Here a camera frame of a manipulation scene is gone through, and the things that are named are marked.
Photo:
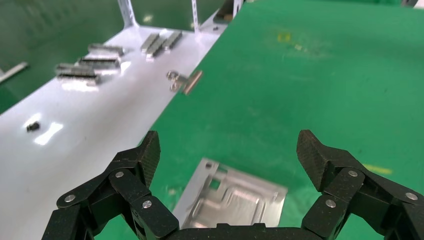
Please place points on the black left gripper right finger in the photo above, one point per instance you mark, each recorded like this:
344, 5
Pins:
344, 179

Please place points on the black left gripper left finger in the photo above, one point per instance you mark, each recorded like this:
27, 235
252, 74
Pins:
129, 185

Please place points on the bent sheet metal plate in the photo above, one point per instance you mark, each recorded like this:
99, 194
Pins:
232, 198

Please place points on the white metal shelf rack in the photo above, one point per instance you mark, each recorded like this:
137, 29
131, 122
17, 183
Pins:
82, 132

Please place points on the large green table cloth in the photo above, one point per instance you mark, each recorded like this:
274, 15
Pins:
298, 99

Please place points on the small black plastic part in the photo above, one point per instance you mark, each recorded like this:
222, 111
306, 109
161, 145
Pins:
33, 126

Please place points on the silver bulldog clip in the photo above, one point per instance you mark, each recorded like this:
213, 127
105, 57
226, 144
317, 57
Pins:
192, 82

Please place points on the toothed grey metal strip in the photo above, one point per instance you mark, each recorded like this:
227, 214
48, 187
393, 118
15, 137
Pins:
149, 42
155, 48
172, 39

